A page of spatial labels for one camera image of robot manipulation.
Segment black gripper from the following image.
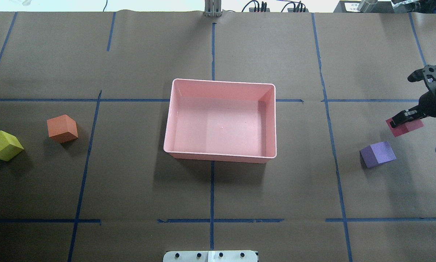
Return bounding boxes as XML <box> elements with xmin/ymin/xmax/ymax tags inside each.
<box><xmin>390</xmin><ymin>81</ymin><xmax>436</xmax><ymax>129</ymax></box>

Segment aluminium frame post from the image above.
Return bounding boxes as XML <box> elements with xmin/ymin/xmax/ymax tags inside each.
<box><xmin>203</xmin><ymin>0</ymin><xmax>222</xmax><ymax>17</ymax></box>

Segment yellow foam block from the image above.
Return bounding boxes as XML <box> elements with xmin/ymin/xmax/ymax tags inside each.
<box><xmin>0</xmin><ymin>130</ymin><xmax>24</xmax><ymax>162</ymax></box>

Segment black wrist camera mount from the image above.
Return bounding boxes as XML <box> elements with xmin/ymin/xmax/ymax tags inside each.
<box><xmin>407</xmin><ymin>64</ymin><xmax>436</xmax><ymax>94</ymax></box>

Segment pink foam block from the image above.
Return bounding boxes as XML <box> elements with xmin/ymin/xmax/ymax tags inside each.
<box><xmin>386</xmin><ymin>118</ymin><xmax>424</xmax><ymax>137</ymax></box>

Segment pink plastic bin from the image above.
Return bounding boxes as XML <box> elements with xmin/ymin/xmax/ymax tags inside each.
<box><xmin>163</xmin><ymin>78</ymin><xmax>278</xmax><ymax>163</ymax></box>

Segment purple foam block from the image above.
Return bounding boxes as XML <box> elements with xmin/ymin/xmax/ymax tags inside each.
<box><xmin>360</xmin><ymin>141</ymin><xmax>397</xmax><ymax>168</ymax></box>

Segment silver metal cylinder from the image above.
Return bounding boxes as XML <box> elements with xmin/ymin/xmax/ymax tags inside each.
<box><xmin>357</xmin><ymin>0</ymin><xmax>378</xmax><ymax>13</ymax></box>

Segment orange foam block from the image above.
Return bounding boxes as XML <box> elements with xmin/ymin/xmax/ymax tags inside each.
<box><xmin>47</xmin><ymin>115</ymin><xmax>79</xmax><ymax>144</ymax></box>

